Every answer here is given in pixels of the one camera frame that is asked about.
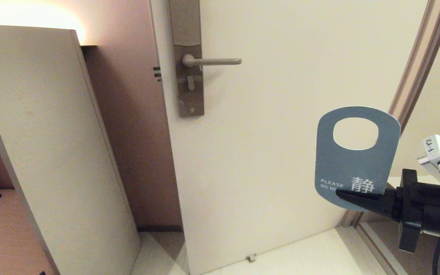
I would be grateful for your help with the blue do-not-disturb door hanger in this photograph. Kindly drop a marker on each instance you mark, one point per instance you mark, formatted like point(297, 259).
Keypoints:
point(357, 168)

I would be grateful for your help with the white shelf board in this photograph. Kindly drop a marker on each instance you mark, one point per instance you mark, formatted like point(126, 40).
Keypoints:
point(395, 178)

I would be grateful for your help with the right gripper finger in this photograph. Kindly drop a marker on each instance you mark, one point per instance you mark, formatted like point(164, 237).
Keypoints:
point(376, 205)

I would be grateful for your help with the beige door frame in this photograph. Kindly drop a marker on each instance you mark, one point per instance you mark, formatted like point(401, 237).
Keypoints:
point(414, 68)

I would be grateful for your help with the metal lock plate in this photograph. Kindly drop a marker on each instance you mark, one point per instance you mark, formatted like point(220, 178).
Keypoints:
point(185, 30)

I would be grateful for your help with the white door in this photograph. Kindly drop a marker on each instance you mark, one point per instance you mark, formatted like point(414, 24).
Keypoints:
point(262, 152)

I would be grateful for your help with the dark skirting board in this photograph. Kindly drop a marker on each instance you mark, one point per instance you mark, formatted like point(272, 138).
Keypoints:
point(159, 228)

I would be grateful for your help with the beige upright panel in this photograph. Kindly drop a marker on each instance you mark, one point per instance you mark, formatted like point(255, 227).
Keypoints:
point(52, 133)

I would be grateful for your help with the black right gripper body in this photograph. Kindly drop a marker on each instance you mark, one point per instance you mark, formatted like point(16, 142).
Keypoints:
point(434, 210)

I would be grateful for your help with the small grey floor doorstop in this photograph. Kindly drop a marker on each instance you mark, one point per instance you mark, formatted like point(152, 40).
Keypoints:
point(250, 258)

